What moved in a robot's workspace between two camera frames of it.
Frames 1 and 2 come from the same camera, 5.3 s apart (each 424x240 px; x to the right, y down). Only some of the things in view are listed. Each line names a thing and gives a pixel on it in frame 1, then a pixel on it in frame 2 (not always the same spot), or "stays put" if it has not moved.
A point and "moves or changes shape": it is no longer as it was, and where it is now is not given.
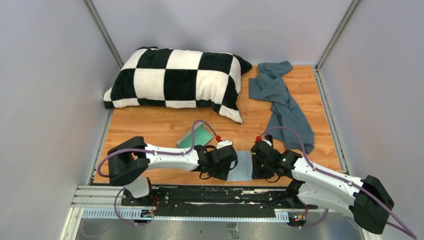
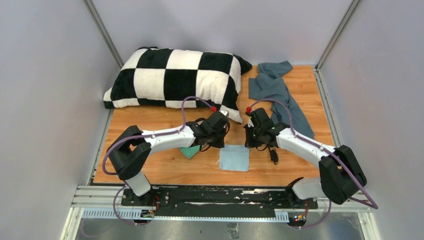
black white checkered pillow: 172,78 stays put
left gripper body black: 220,172 -> 216,140
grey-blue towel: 268,86 stays put
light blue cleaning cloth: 244,169 moves or changes shape
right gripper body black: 262,170 -> 253,138
